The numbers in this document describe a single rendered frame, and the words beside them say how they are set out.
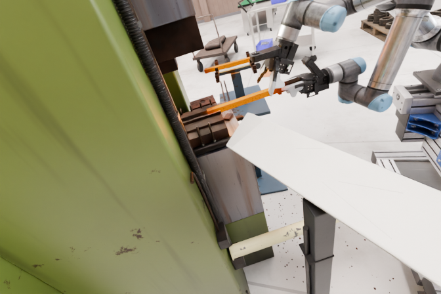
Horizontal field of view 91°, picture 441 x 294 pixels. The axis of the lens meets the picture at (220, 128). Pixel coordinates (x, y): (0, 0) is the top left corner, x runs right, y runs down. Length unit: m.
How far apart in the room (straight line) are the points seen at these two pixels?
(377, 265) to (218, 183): 1.02
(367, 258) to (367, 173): 1.31
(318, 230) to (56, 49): 0.48
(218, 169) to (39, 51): 0.66
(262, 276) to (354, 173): 1.26
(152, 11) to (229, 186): 0.69
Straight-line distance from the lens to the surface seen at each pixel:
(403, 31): 0.99
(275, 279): 1.51
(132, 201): 0.52
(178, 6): 0.61
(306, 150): 0.34
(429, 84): 1.36
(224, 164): 0.85
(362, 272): 1.56
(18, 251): 0.70
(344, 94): 1.09
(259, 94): 0.90
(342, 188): 0.31
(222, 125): 0.82
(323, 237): 0.47
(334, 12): 0.81
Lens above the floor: 1.42
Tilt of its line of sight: 33 degrees down
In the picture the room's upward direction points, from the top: 17 degrees counter-clockwise
